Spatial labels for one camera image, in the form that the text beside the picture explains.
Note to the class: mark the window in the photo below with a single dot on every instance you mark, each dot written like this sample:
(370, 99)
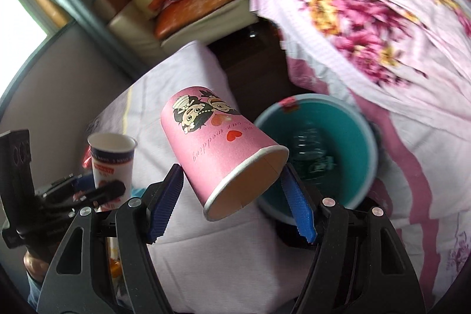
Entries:
(22, 16)

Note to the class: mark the pink floral quilt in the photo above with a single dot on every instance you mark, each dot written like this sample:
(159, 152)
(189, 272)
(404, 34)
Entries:
(368, 23)

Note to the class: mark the pink cartoon paper cup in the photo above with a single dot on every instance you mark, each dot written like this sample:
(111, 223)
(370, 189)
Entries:
(213, 148)

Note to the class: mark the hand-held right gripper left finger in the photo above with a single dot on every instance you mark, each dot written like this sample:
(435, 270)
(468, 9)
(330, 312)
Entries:
(165, 205)

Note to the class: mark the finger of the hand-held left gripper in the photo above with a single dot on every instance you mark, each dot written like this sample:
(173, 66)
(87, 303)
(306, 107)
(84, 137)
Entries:
(108, 189)
(82, 182)

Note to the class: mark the person's left forearm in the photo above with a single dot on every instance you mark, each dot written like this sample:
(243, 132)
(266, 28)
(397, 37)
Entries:
(35, 262)

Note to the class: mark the orange seat cushion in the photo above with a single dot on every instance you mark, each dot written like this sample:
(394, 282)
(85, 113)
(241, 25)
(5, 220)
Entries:
(198, 5)

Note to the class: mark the cream leather sofa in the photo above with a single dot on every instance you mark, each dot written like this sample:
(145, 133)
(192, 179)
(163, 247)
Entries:
(125, 23)

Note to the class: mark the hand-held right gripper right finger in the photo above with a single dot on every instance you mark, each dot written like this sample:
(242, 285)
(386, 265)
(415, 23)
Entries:
(298, 205)

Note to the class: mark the teal plastic bin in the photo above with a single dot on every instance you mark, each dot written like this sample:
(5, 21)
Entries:
(342, 137)

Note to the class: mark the teal curtain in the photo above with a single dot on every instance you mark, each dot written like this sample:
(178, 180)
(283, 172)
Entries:
(70, 1)

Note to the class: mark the white paper cup red label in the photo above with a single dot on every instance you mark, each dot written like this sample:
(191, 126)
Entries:
(110, 159)

